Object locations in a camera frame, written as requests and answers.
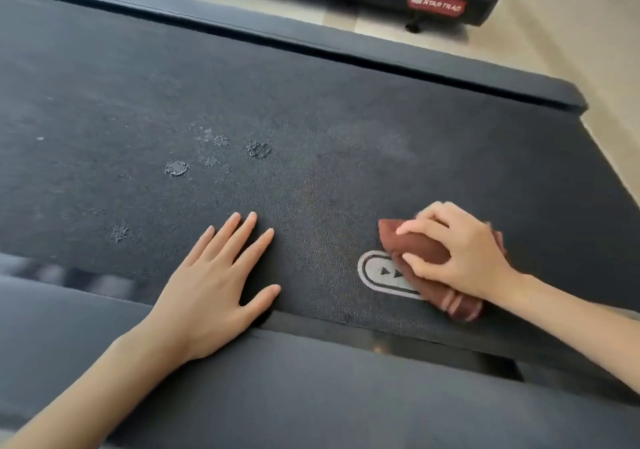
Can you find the person's left hand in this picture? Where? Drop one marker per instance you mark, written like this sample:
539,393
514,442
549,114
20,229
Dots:
200,303

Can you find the person's right hand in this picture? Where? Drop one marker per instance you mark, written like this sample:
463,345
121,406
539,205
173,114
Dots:
475,258

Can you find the person's left middle finger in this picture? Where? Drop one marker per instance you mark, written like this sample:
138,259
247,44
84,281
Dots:
236,236

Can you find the person's left thumb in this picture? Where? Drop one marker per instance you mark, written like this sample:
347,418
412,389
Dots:
260,299

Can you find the person's right thumb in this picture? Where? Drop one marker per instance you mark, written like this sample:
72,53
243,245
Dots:
425,265

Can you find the person's left little finger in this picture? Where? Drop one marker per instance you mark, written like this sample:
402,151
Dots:
198,244

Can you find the brown cleaning cloth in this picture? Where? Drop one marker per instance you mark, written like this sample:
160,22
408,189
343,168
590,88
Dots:
425,246

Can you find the person's left forearm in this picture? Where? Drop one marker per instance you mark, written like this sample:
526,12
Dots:
90,393

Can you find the person's right forearm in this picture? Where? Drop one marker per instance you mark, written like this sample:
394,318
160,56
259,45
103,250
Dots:
580,323

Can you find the black treadmill belt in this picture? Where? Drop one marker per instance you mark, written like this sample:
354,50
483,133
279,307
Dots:
150,88

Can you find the black treadmill side rail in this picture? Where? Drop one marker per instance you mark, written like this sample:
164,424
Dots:
300,393
300,31

